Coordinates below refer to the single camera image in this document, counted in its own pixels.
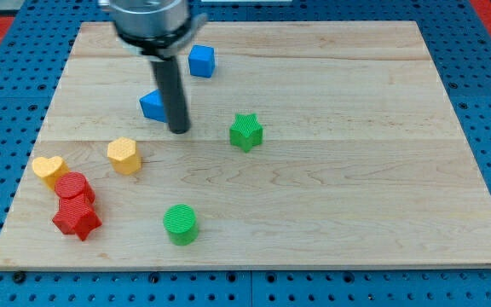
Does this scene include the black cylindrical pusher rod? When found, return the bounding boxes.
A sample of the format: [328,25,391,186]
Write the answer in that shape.
[151,57,191,134]

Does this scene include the blue cube block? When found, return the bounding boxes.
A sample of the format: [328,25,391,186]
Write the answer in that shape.
[188,45,215,78]

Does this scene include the blue triangle block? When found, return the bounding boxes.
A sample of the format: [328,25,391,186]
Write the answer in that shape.
[139,90,167,123]

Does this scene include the yellow hexagon block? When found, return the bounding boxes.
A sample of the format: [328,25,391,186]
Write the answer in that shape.
[107,137,142,175]

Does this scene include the green star block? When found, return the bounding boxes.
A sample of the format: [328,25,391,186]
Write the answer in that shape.
[229,113,263,153]

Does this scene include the green cylinder block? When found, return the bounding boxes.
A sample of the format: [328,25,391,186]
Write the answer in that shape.
[163,204,199,246]

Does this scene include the red cylinder block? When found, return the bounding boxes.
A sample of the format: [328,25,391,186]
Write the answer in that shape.
[55,171,95,203]

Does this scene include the yellow heart block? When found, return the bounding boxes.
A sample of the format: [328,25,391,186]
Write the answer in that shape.
[32,156,70,190]

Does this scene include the wooden board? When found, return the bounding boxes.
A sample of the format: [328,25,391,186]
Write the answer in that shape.
[0,21,491,272]

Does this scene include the red star block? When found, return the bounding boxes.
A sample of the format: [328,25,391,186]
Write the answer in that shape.
[52,194,102,241]

